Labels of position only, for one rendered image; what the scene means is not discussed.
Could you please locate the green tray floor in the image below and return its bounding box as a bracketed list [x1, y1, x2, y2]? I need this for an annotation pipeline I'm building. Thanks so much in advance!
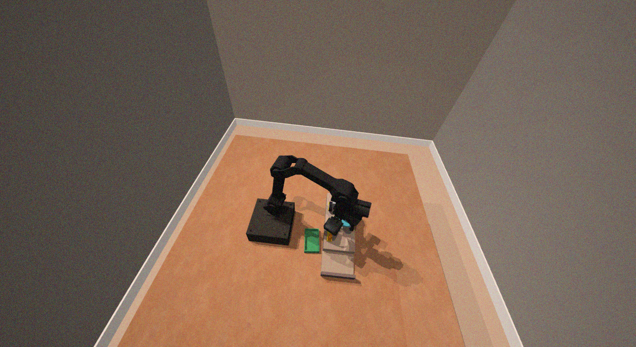
[305, 231, 318, 251]

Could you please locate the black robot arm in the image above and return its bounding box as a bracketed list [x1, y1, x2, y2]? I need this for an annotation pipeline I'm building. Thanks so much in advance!
[263, 155, 372, 227]

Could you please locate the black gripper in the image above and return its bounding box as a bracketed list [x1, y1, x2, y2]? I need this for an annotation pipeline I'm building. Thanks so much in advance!
[323, 206, 350, 236]

